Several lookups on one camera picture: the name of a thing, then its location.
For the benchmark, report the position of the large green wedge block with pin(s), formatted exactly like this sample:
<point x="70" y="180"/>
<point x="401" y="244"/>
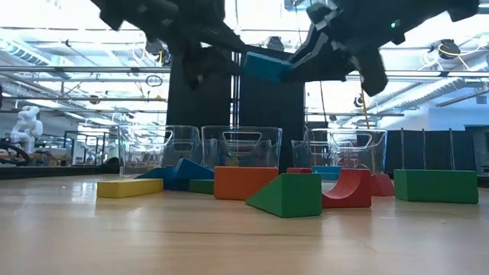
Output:
<point x="294" y="196"/>

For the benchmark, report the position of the green long block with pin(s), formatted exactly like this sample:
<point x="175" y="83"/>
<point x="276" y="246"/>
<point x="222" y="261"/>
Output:
<point x="201" y="186"/>

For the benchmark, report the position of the red wedge block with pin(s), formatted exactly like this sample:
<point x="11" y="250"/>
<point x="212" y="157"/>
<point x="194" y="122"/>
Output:
<point x="383" y="186"/>

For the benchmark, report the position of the clear plastic bin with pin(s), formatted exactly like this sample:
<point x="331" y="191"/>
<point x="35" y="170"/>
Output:
<point x="214" y="149"/>
<point x="355" y="153"/>
<point x="153" y="153"/>

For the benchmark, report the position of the grey cabinet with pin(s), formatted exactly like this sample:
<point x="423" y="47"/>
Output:
<point x="479" y="153"/>

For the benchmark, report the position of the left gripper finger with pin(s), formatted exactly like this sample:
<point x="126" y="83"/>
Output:
<point x="210" y="63"/>
<point x="229" y="38"/>

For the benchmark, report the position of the red arch block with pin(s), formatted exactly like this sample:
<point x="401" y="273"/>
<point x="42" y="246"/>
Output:
<point x="355" y="191"/>

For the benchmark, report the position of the orange rectangular block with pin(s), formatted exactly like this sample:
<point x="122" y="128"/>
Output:
<point x="244" y="181"/>

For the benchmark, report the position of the blue short block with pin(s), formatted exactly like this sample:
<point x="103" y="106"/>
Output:
<point x="160" y="177"/>

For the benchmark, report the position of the black fence panels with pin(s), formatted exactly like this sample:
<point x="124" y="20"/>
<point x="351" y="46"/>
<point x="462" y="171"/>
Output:
<point x="435" y="151"/>

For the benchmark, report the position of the black ceiling fixture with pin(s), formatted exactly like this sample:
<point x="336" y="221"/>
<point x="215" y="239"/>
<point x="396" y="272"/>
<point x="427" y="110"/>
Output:
<point x="275" y="43"/>
<point x="449" y="47"/>

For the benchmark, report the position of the black folding partition screen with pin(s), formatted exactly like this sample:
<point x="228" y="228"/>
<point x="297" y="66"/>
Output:
<point x="267" y="107"/>

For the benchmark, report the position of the pink long block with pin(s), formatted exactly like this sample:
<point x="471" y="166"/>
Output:
<point x="300" y="170"/>

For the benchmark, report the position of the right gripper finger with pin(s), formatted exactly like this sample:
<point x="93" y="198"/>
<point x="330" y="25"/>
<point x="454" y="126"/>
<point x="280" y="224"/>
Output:
<point x="321" y="63"/>
<point x="372" y="72"/>

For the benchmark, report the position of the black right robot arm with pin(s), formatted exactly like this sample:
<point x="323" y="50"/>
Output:
<point x="439" y="7"/>

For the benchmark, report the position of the green arch block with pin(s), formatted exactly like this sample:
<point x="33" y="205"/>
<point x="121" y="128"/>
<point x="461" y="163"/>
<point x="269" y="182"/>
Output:
<point x="435" y="187"/>

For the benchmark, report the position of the yellow long block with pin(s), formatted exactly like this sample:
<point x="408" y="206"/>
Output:
<point x="126" y="187"/>

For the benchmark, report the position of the yellow arch block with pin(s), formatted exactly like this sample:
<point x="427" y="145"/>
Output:
<point x="232" y="161"/>

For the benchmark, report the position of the white humanoid robot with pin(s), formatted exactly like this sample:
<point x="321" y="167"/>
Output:
<point x="26" y="126"/>

